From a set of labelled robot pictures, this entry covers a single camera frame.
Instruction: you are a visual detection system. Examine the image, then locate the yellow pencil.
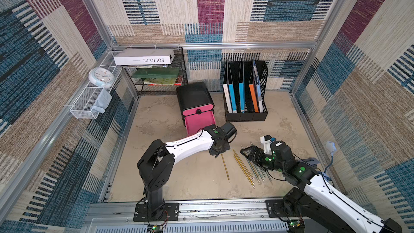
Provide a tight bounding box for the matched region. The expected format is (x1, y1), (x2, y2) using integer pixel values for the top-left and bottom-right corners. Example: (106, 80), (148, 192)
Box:
(233, 150), (256, 189)
(221, 154), (231, 183)
(233, 150), (254, 184)

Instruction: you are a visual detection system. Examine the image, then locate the pink top drawer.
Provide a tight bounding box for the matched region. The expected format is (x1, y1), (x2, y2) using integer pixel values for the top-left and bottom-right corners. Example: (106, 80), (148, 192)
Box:
(182, 104), (214, 117)

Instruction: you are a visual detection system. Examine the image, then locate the black drawer cabinet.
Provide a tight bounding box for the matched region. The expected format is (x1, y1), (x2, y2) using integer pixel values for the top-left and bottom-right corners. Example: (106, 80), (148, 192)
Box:
(176, 82), (214, 113)

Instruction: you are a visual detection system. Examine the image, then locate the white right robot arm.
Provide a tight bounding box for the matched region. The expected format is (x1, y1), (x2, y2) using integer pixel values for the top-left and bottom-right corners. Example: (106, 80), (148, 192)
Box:
(240, 136), (402, 233)

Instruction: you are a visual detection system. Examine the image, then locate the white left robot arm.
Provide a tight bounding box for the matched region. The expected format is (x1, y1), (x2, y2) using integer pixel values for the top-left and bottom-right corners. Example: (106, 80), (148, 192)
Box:
(137, 122), (237, 221)

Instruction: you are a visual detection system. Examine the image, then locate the orange folder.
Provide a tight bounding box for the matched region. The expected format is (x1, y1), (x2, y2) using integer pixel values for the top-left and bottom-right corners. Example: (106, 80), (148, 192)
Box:
(249, 74), (259, 113)

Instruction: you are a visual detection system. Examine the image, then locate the white binder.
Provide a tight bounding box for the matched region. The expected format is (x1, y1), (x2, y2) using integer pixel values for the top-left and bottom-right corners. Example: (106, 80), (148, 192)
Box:
(223, 62), (232, 113)

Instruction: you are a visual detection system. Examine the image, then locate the black mesh file holder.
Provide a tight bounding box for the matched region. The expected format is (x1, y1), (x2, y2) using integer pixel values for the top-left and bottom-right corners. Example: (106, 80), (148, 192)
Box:
(222, 59), (268, 122)

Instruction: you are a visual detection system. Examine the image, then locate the teal folder right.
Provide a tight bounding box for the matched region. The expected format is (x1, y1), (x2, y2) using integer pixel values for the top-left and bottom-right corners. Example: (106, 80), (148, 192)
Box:
(238, 65), (245, 113)

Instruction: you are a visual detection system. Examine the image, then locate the green book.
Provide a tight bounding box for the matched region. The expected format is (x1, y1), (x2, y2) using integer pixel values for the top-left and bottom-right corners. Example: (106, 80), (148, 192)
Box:
(132, 68), (180, 79)

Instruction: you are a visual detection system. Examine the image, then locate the white folio box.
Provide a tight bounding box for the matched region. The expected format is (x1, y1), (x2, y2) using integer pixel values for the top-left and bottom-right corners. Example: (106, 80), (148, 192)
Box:
(114, 49), (175, 66)

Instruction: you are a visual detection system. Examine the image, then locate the light blue cloth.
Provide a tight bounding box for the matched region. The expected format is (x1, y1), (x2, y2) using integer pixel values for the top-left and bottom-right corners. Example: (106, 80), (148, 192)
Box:
(90, 89), (112, 115)

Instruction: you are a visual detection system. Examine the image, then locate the white round clock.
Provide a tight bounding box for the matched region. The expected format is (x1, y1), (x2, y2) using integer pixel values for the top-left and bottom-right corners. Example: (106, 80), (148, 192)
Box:
(88, 67), (115, 88)

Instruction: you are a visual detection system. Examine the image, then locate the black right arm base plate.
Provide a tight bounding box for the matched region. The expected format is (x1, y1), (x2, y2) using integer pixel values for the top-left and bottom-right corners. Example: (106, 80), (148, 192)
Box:
(265, 198), (289, 219)

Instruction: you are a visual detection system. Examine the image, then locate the black mesh wire shelf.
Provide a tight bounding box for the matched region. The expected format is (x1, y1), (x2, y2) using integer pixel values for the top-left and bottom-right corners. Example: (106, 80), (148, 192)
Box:
(124, 47), (188, 97)

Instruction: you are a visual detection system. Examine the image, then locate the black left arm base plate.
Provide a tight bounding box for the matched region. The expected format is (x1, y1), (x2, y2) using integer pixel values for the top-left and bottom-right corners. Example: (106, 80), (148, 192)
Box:
(133, 202), (180, 222)

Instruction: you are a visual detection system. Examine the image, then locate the white wire basket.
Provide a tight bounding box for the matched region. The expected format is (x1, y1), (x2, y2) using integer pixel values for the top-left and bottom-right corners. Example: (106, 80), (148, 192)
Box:
(70, 65), (121, 119)

